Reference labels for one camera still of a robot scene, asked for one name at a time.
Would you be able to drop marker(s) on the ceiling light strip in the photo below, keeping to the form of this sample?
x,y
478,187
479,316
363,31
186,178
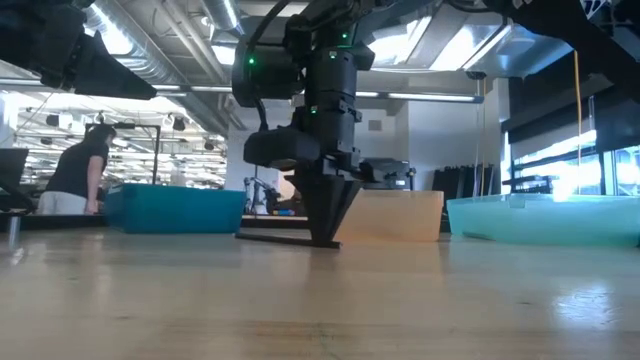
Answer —
x,y
430,97

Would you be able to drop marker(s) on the black folded panels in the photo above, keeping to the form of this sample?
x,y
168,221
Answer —
x,y
465,180

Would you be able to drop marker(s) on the dark blue plastic bin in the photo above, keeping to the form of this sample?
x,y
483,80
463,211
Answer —
x,y
175,210

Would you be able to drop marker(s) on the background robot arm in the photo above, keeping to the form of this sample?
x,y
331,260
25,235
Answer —
x,y
260,192

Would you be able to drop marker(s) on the black wall monitor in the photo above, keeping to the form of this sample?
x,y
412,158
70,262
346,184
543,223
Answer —
x,y
395,175

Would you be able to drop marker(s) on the silver post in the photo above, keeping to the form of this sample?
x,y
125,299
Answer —
x,y
14,230

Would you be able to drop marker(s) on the black gantry frame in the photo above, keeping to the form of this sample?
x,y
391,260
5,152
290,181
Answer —
x,y
125,125

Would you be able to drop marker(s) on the person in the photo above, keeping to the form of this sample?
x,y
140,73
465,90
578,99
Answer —
x,y
75,170

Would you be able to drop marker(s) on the black pencil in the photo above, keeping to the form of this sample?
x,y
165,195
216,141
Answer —
x,y
275,239

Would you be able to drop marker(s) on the light turquoise plastic bin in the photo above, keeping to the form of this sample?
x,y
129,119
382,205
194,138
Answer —
x,y
540,222

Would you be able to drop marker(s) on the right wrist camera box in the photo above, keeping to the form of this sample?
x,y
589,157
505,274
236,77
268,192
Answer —
x,y
280,147

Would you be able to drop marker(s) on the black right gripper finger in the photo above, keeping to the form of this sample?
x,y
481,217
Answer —
x,y
317,205
347,200

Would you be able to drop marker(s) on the orange translucent plastic bin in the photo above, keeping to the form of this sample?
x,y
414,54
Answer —
x,y
395,215

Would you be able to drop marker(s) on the silver ceiling duct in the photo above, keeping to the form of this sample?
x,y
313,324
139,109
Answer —
x,y
150,45

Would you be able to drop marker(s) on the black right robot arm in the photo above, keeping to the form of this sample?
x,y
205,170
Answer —
x,y
330,80

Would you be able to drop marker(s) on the ceiling light panel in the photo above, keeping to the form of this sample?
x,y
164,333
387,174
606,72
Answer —
x,y
222,55

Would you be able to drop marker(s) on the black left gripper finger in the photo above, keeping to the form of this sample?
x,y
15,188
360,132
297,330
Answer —
x,y
110,77

